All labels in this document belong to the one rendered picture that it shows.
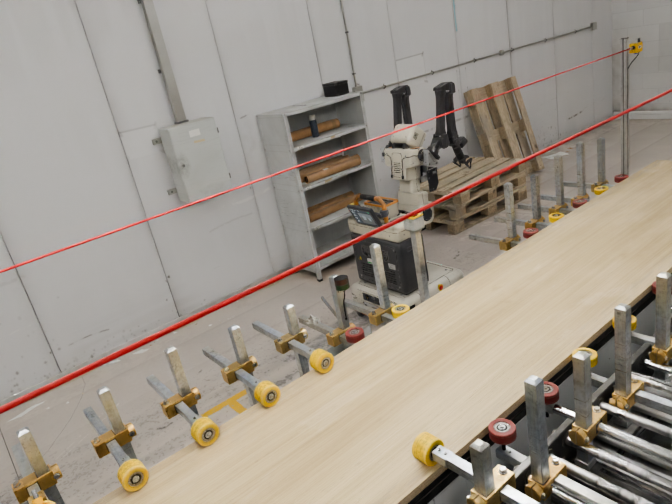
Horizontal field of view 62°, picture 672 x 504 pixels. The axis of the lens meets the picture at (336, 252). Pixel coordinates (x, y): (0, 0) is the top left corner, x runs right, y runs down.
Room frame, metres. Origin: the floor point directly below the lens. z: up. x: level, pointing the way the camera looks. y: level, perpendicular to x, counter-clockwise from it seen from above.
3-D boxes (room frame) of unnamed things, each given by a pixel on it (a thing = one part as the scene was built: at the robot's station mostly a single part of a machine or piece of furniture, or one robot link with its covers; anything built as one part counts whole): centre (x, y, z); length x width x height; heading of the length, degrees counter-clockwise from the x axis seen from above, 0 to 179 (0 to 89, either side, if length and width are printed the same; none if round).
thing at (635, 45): (3.63, -2.09, 1.20); 0.15 x 0.12 x 1.00; 125
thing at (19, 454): (1.52, 1.14, 0.95); 0.36 x 0.03 x 0.03; 35
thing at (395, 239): (3.82, -0.40, 0.59); 0.55 x 0.34 x 0.83; 34
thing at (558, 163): (3.19, -1.41, 0.92); 0.04 x 0.04 x 0.48; 35
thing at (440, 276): (3.87, -0.48, 0.16); 0.67 x 0.64 x 0.25; 124
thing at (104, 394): (1.62, 0.85, 0.90); 0.04 x 0.04 x 0.48; 35
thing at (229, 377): (1.89, 0.46, 0.95); 0.14 x 0.06 x 0.05; 125
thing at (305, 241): (5.17, -0.04, 0.78); 0.90 x 0.45 x 1.55; 125
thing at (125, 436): (1.61, 0.87, 0.95); 0.14 x 0.06 x 0.05; 125
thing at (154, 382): (1.75, 0.69, 0.95); 0.50 x 0.04 x 0.04; 35
